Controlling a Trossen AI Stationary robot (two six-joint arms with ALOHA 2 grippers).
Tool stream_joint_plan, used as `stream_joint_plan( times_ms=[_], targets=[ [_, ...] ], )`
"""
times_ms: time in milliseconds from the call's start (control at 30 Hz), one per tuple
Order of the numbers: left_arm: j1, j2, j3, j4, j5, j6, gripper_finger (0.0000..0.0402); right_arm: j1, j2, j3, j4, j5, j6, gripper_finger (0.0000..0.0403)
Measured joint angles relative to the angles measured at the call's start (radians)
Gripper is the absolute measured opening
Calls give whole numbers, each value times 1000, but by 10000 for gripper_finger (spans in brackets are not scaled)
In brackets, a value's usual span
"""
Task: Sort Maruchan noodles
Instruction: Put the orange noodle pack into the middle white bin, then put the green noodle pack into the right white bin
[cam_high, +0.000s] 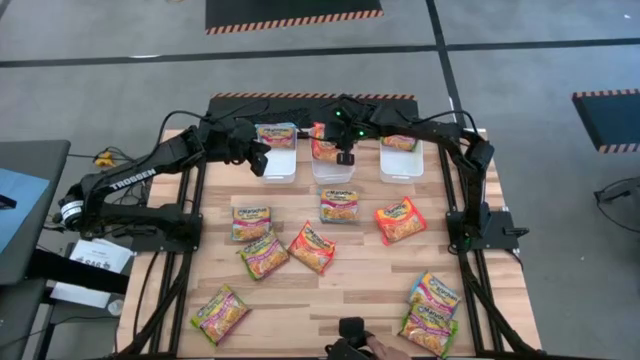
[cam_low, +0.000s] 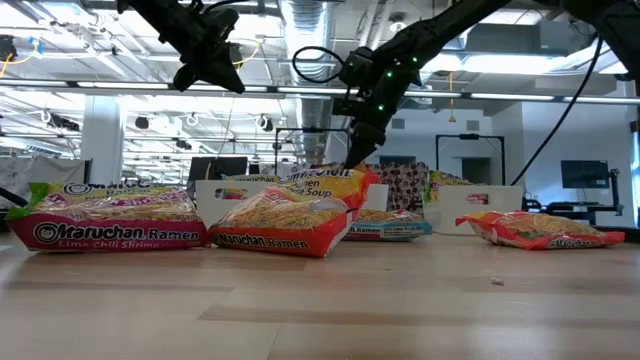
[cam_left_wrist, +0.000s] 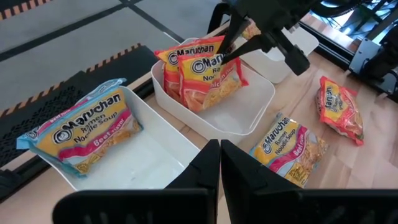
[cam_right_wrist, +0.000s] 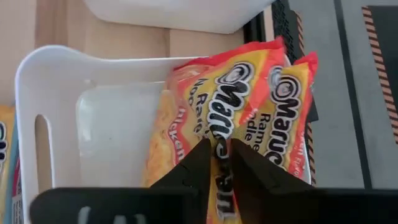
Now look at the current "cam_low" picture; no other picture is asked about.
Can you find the black wall monitor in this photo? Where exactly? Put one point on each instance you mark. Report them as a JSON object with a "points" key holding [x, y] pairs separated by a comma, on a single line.
{"points": [[585, 174]]}

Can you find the orange chicken Maruchan noodle pack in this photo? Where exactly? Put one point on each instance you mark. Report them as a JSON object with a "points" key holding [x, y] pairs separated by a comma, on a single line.
{"points": [[540, 232], [280, 220]]}

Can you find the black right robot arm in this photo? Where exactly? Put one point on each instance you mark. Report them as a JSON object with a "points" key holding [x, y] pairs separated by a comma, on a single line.
{"points": [[450, 25]]}

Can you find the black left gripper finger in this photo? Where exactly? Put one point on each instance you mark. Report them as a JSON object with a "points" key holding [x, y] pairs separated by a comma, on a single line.
{"points": [[229, 77], [185, 77]]}

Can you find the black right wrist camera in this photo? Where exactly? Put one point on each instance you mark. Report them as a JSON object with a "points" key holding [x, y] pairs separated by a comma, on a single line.
{"points": [[345, 107]]}

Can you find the dark polka-dot bag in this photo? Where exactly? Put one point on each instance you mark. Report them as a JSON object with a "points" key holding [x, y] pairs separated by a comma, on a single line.
{"points": [[405, 185]]}

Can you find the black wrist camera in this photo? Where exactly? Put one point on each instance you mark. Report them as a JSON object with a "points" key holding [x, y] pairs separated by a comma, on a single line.
{"points": [[222, 22], [345, 107]]}

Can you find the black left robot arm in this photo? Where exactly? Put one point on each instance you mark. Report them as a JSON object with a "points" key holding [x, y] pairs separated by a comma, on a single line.
{"points": [[150, 12]]}

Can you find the silver spiral air duct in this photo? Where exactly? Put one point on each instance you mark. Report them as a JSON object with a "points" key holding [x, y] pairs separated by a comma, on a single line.
{"points": [[305, 25]]}

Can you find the small white crumb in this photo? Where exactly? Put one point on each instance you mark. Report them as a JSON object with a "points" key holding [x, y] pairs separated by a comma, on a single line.
{"points": [[496, 281]]}

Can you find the white plastic bin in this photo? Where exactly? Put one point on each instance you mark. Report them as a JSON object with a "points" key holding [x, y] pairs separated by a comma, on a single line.
{"points": [[210, 200], [377, 197], [450, 215]]}

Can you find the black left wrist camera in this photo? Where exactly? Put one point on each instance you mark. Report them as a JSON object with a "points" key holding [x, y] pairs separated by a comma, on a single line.
{"points": [[222, 22]]}

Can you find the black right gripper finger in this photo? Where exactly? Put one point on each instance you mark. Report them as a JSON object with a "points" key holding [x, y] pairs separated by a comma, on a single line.
{"points": [[367, 142]]}

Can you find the black gantry frame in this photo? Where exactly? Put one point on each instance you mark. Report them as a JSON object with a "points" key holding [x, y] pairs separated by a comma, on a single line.
{"points": [[470, 136], [312, 130]]}

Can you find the long linear ceiling light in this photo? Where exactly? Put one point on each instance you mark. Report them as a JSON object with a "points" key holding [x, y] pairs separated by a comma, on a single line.
{"points": [[500, 96]]}

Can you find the white square column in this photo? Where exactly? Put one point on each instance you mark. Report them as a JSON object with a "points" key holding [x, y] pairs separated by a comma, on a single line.
{"points": [[102, 140]]}

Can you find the grey cloth partition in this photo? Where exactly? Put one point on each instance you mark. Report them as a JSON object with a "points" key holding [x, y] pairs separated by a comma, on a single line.
{"points": [[50, 170]]}

